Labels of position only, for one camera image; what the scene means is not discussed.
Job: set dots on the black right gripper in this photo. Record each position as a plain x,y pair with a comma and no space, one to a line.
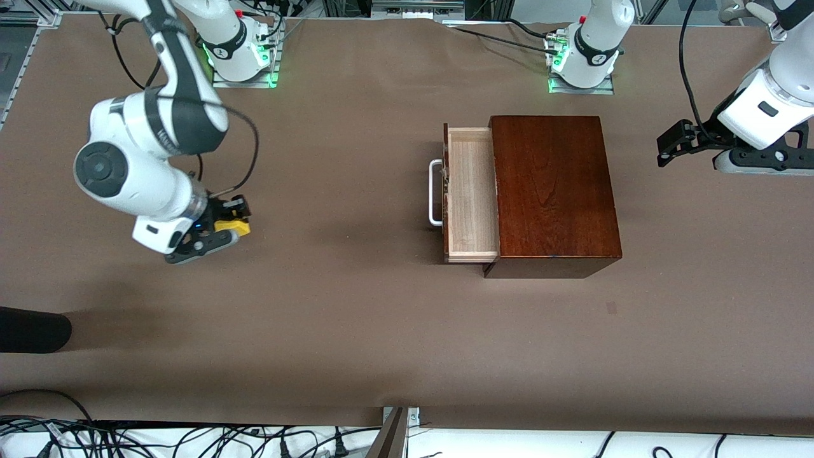
219,210

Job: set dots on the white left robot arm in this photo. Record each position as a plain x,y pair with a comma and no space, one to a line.
598,38

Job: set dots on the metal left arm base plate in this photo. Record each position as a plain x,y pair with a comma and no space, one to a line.
604,90

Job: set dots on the aluminium post with bracket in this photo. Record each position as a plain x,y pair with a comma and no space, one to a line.
394,439

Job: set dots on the yellow cube block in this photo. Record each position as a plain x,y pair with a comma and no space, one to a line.
234,226

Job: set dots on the silver corner bracket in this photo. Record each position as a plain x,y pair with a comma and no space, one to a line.
781,32

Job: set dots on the black cylinder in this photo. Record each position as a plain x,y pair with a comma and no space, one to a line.
32,331

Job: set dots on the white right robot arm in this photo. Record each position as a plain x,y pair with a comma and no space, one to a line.
127,178

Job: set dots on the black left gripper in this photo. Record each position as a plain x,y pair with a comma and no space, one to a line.
704,135

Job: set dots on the dark wooden box casing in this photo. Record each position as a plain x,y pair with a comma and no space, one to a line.
553,184

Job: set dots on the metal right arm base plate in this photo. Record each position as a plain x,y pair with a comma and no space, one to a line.
254,84

